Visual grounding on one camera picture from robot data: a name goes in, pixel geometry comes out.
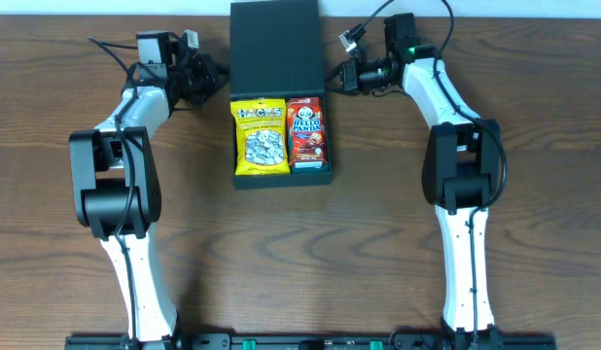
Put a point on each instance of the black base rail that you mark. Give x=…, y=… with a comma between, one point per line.
x=223, y=341

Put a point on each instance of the black storage box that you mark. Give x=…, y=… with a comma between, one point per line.
x=276, y=52

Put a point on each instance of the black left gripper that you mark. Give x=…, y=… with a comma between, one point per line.
x=207, y=68

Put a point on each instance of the yellow snack bag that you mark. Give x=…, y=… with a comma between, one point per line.
x=260, y=137

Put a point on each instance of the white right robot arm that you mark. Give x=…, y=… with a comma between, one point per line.
x=464, y=170

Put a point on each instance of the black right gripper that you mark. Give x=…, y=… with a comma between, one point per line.
x=348, y=77

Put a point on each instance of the red Hello Panda box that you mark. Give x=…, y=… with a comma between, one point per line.
x=307, y=136

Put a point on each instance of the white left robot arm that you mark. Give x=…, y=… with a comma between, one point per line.
x=116, y=188

